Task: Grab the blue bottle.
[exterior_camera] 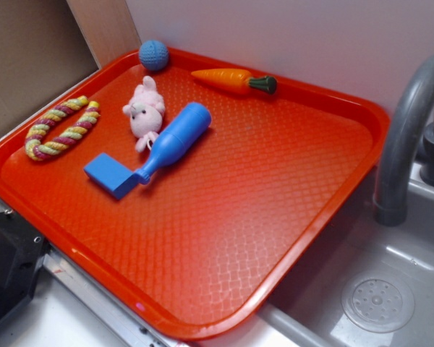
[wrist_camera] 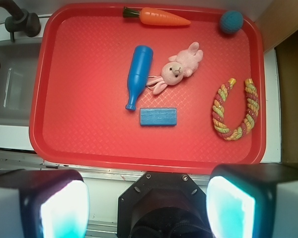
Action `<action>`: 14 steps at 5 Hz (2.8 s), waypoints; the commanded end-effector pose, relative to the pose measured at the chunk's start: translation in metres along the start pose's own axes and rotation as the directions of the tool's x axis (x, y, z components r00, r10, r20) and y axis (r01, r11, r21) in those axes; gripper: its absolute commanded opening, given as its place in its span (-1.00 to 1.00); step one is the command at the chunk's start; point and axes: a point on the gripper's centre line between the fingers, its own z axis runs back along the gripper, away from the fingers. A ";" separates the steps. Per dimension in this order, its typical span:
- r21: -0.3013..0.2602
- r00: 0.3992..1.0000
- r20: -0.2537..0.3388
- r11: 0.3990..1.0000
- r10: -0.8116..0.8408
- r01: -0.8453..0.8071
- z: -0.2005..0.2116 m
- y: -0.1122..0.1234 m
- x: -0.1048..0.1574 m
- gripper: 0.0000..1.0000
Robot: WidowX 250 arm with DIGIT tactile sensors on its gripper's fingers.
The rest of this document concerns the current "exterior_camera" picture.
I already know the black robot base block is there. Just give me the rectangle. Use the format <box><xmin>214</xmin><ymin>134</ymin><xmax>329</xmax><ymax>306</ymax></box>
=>
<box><xmin>0</xmin><ymin>212</ymin><xmax>48</xmax><ymax>324</ymax></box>

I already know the blue plastic toy bottle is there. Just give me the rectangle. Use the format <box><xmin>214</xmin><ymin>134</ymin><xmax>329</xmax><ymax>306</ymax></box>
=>
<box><xmin>135</xmin><ymin>103</ymin><xmax>212</xmax><ymax>185</ymax></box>

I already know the red plastic tray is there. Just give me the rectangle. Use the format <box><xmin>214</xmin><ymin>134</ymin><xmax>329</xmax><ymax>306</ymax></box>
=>
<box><xmin>0</xmin><ymin>49</ymin><xmax>389</xmax><ymax>341</ymax></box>

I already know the orange toy carrot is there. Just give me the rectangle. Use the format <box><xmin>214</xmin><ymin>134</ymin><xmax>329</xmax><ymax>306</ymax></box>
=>
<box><xmin>191</xmin><ymin>68</ymin><xmax>278</xmax><ymax>95</ymax></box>

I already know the pink plush mouse toy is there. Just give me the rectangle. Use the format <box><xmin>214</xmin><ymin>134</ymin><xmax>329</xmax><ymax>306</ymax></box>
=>
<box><xmin>122</xmin><ymin>76</ymin><xmax>166</xmax><ymax>153</ymax></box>

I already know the blue rectangular block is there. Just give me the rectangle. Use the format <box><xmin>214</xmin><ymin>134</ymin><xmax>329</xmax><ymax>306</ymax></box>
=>
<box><xmin>83</xmin><ymin>153</ymin><xmax>138</xmax><ymax>200</ymax></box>

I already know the blue crocheted ball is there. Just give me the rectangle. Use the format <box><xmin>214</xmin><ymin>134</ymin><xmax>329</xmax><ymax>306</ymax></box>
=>
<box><xmin>139</xmin><ymin>40</ymin><xmax>169</xmax><ymax>72</ymax></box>

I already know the grey toy sink basin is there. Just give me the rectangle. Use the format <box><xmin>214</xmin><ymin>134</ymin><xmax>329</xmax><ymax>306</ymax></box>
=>
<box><xmin>259</xmin><ymin>158</ymin><xmax>434</xmax><ymax>347</ymax></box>

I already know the light wooden board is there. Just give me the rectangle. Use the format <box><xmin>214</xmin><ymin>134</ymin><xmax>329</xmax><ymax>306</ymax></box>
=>
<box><xmin>67</xmin><ymin>0</ymin><xmax>140</xmax><ymax>68</ymax></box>

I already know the cardboard panel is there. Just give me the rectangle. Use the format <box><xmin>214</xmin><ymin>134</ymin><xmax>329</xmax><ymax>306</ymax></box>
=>
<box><xmin>0</xmin><ymin>1</ymin><xmax>98</xmax><ymax>138</ymax></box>

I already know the grey toy faucet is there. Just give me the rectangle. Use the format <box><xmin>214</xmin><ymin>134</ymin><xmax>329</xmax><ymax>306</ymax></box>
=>
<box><xmin>373</xmin><ymin>56</ymin><xmax>434</xmax><ymax>226</ymax></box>

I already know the multicolour rope ring toy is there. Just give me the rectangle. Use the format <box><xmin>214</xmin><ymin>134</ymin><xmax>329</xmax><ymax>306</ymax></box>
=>
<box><xmin>24</xmin><ymin>95</ymin><xmax>101</xmax><ymax>161</ymax></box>

